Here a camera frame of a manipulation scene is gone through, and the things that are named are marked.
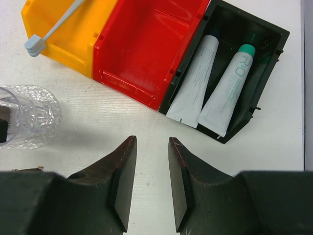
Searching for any light blue toothbrush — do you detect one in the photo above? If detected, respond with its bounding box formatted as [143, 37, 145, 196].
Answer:
[23, 0, 85, 57]

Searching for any brown wooden tray foot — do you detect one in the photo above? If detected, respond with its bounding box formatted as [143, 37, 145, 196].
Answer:
[0, 106, 10, 143]

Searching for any yellow plastic bin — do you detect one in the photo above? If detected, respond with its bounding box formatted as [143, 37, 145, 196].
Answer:
[22, 0, 117, 78]

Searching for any red plastic bin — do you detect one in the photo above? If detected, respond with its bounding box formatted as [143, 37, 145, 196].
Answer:
[92, 0, 209, 110]

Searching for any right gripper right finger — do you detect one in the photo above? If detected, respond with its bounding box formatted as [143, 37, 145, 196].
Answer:
[168, 138, 313, 235]

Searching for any clear plastic cup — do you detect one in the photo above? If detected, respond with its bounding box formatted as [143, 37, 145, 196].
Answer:
[0, 84, 62, 150]

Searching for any clear textured oval tray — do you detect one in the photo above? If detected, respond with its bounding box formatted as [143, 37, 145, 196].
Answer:
[0, 84, 62, 150]

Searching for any black plastic bin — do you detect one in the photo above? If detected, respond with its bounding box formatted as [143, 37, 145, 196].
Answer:
[159, 0, 289, 143]

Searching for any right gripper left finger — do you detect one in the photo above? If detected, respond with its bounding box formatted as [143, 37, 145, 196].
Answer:
[0, 136, 137, 235]

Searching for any white toothpaste tube green cap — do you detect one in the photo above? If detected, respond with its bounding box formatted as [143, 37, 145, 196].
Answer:
[197, 44, 256, 137]

